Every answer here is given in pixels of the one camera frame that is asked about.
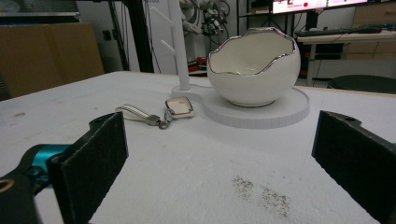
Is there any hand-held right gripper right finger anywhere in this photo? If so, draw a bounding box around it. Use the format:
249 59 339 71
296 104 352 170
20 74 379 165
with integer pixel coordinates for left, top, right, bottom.
311 109 396 224

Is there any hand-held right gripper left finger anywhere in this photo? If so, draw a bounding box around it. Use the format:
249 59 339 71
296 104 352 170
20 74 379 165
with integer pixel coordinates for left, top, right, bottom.
46 111 130 224

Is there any car key with strap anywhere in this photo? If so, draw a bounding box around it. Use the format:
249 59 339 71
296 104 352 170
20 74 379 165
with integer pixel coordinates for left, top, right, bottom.
114 95 195 130

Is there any white eggshell-shaped bowl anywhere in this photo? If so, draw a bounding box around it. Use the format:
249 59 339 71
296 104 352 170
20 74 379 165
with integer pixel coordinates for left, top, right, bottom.
206 26 302 108

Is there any black round stool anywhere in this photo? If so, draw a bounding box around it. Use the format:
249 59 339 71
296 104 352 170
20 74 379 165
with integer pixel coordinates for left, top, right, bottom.
326 74 396 95

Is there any wooden desk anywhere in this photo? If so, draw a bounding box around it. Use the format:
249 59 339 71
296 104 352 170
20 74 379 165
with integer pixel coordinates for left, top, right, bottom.
295 30 396 88

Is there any brown cardboard sheet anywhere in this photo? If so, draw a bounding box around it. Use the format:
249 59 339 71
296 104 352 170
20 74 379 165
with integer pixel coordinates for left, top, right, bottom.
0 21 106 100

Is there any white stand with pegs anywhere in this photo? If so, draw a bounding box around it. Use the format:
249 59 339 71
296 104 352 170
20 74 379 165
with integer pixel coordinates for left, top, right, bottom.
150 0 311 130

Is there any black keyboard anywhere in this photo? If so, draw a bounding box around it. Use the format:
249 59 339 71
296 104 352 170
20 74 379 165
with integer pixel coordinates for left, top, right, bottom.
294 26 384 38

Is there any black metal stand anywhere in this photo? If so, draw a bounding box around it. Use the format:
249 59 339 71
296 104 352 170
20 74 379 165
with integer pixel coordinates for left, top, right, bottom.
106 0 155 74

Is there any monitor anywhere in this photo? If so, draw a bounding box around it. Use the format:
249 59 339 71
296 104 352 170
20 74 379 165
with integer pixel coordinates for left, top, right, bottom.
272 0 370 15

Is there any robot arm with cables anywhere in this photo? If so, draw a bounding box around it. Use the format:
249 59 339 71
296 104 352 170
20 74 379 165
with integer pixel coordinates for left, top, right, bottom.
180 0 232 45

